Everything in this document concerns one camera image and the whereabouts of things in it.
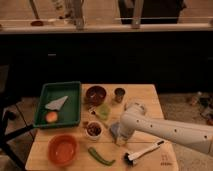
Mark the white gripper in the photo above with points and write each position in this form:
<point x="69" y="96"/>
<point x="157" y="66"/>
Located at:
<point x="120" y="140"/>

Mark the blue sponge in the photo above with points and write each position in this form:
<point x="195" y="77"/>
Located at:
<point x="114" y="130"/>

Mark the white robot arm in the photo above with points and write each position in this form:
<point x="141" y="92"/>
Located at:
<point x="193" y="136"/>

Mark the white bowl with nuts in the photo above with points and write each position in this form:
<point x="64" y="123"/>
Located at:
<point x="93" y="130"/>

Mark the purple bowl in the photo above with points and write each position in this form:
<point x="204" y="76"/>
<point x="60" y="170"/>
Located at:
<point x="96" y="95"/>

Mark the orange bowl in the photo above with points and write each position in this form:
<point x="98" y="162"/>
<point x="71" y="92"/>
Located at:
<point x="62" y="150"/>

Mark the white dish brush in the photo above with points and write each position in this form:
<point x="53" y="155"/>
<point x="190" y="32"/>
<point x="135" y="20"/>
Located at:
<point x="130" y="159"/>

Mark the green chili pepper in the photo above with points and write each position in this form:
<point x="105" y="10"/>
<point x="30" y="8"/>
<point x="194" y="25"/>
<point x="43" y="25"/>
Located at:
<point x="92" y="151"/>

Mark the light green cup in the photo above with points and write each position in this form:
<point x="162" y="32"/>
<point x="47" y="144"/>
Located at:
<point x="103" y="111"/>

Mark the metal cup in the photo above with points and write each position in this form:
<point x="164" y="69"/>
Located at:
<point x="119" y="94"/>

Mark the green plastic tray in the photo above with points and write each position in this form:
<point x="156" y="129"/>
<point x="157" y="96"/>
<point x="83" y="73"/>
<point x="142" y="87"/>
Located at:
<point x="70" y="113"/>

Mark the orange round fruit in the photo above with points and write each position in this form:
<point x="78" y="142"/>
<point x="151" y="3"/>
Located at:
<point x="51" y="117"/>

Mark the grey triangular cloth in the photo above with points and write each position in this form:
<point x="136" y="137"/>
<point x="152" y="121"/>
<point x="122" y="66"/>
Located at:
<point x="56" y="104"/>

